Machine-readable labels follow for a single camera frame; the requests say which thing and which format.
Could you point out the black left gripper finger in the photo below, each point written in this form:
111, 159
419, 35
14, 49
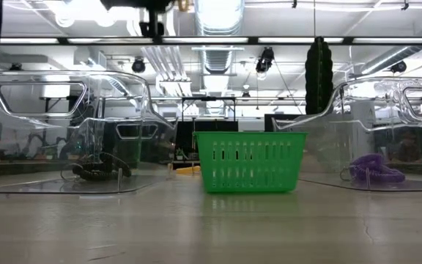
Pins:
152, 29

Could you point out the black computer monitor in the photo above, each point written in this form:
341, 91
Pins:
267, 122
207, 126

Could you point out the small black ceiling fixture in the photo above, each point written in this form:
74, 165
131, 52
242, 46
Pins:
404, 5
294, 3

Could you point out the clear plastic bin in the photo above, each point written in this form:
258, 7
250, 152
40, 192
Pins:
50, 146
379, 146

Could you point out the green plastic slotted basket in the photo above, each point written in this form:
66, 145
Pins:
249, 161

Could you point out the dark green cactus figure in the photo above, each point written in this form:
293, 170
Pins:
319, 77

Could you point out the person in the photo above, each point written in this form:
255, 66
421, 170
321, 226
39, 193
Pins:
409, 146

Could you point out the black ceiling camera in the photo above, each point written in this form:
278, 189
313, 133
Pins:
265, 60
138, 65
15, 67
399, 67

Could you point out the silver ventilation duct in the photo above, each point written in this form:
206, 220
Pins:
218, 22

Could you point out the black overhead frame bar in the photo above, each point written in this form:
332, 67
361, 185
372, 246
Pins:
233, 40

